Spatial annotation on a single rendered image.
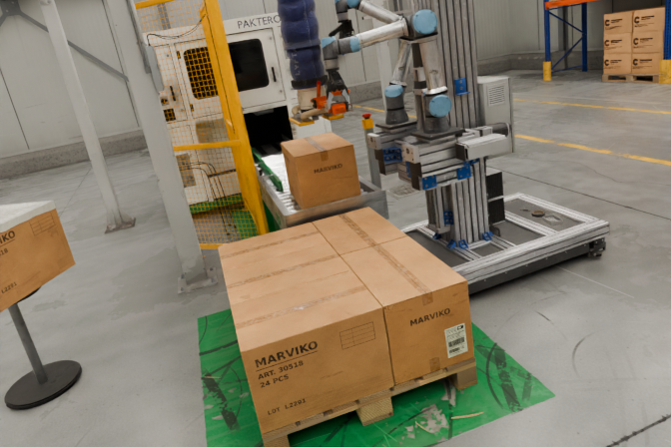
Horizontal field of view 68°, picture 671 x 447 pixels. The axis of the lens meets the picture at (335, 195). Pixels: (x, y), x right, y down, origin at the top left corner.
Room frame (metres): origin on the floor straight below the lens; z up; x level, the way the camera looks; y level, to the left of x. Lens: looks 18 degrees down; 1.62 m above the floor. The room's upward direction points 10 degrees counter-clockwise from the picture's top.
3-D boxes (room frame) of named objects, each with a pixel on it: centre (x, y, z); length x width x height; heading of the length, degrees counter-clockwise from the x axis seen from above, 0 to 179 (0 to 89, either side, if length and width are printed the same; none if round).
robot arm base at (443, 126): (2.72, -0.63, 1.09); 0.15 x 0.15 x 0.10
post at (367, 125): (3.75, -0.34, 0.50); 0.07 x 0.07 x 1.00; 14
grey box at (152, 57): (3.57, 1.07, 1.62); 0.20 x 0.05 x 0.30; 14
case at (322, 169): (3.42, 0.08, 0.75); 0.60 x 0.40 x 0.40; 12
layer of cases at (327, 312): (2.35, 0.13, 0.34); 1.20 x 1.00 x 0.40; 14
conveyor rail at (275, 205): (4.12, 0.61, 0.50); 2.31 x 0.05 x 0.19; 14
